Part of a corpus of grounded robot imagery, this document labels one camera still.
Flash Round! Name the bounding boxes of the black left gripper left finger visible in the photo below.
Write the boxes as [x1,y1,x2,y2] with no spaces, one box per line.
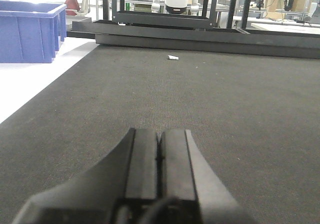
[13,128,158,224]

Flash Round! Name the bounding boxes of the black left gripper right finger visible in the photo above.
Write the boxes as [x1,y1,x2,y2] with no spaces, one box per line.
[139,129,256,224]

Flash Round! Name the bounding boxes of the dark grey carpet mat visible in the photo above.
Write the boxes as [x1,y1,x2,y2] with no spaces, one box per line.
[0,46,320,224]

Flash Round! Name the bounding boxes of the blue plastic bin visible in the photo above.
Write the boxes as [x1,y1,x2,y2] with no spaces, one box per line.
[0,0,67,63]

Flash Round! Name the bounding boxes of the white chair with red cloth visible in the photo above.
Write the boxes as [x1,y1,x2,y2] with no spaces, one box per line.
[64,0,91,17]

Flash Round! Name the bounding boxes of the cardboard boxes in background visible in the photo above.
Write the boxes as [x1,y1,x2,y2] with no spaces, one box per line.
[263,0,316,20]

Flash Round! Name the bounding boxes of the black metal frame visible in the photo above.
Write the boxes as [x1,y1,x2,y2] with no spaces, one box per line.
[67,0,320,59]

